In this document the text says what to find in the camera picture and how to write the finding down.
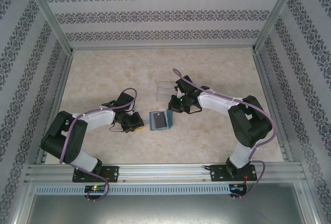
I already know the long aluminium mounting rail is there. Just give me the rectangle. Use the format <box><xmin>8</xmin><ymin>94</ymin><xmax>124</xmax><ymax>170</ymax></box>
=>
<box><xmin>24</xmin><ymin>163</ymin><xmax>307</xmax><ymax>183</ymax></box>

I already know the grey sheet metal panel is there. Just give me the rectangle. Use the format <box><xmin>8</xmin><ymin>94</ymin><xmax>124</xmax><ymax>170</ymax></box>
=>
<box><xmin>24</xmin><ymin>194</ymin><xmax>315</xmax><ymax>224</ymax></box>

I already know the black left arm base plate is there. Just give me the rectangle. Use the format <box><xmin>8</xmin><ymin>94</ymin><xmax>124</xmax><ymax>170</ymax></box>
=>
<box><xmin>72</xmin><ymin>166</ymin><xmax>120</xmax><ymax>183</ymax></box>

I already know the grey slotted cable duct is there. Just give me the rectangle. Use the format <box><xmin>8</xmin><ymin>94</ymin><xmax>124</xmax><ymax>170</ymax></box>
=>
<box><xmin>35</xmin><ymin>184</ymin><xmax>231</xmax><ymax>196</ymax></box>

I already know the clear plastic box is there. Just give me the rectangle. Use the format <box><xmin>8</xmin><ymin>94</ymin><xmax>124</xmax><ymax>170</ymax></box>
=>
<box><xmin>156</xmin><ymin>80</ymin><xmax>178</xmax><ymax>102</ymax></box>

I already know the thin black left wrist cable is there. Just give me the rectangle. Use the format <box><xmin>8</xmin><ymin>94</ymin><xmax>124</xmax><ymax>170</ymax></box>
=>
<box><xmin>110</xmin><ymin>122</ymin><xmax>130</xmax><ymax>133</ymax></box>

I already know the small green circuit board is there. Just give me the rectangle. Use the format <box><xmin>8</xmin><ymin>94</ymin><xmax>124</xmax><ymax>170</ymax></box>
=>
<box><xmin>229</xmin><ymin>183</ymin><xmax>248</xmax><ymax>193</ymax></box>
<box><xmin>84</xmin><ymin>185</ymin><xmax>107</xmax><ymax>193</ymax></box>

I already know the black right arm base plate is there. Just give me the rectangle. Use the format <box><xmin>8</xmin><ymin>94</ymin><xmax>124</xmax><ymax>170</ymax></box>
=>
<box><xmin>209</xmin><ymin>163</ymin><xmax>259</xmax><ymax>183</ymax></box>

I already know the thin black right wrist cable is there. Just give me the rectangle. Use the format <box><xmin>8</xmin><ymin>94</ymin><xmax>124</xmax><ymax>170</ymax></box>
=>
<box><xmin>185</xmin><ymin>103</ymin><xmax>202</xmax><ymax>115</ymax></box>

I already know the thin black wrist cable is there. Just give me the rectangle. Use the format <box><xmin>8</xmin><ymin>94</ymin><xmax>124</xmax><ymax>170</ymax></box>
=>
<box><xmin>185</xmin><ymin>103</ymin><xmax>202</xmax><ymax>115</ymax></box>
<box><xmin>110</xmin><ymin>122</ymin><xmax>130</xmax><ymax>133</ymax></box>

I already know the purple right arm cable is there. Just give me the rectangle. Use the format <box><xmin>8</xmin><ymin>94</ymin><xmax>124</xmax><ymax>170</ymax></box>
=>
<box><xmin>172</xmin><ymin>68</ymin><xmax>277</xmax><ymax>200</ymax></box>

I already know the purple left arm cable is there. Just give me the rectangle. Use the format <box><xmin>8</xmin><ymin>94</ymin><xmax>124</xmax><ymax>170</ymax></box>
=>
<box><xmin>58</xmin><ymin>87</ymin><xmax>138</xmax><ymax>202</ymax></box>

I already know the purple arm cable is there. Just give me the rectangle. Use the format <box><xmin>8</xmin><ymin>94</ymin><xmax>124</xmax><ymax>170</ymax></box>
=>
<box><xmin>58</xmin><ymin>87</ymin><xmax>138</xmax><ymax>202</ymax></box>
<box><xmin>172</xmin><ymin>68</ymin><xmax>277</xmax><ymax>200</ymax></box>

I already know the aluminium frame post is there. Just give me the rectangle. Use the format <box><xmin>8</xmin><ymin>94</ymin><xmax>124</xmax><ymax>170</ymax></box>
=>
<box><xmin>18</xmin><ymin>0</ymin><xmax>76</xmax><ymax>56</ymax></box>
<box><xmin>251</xmin><ymin>0</ymin><xmax>303</xmax><ymax>54</ymax></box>

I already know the teal leather card holder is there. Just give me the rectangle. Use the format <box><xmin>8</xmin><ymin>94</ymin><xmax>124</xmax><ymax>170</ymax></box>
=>
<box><xmin>144</xmin><ymin>109</ymin><xmax>175</xmax><ymax>132</ymax></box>

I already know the aluminium side rail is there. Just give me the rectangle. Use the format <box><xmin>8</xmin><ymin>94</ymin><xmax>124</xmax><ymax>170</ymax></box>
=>
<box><xmin>35</xmin><ymin>50</ymin><xmax>75</xmax><ymax>165</ymax></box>
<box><xmin>252</xmin><ymin>51</ymin><xmax>295</xmax><ymax>162</ymax></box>

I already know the black credit card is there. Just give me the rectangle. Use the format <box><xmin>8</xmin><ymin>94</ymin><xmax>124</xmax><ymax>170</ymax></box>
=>
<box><xmin>152</xmin><ymin>111</ymin><xmax>168</xmax><ymax>129</ymax></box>

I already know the aluminium frame leg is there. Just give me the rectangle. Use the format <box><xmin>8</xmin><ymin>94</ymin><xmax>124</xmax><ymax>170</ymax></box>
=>
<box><xmin>9</xmin><ymin>180</ymin><xmax>36</xmax><ymax>224</ymax></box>
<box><xmin>301</xmin><ymin>180</ymin><xmax>324</xmax><ymax>224</ymax></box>

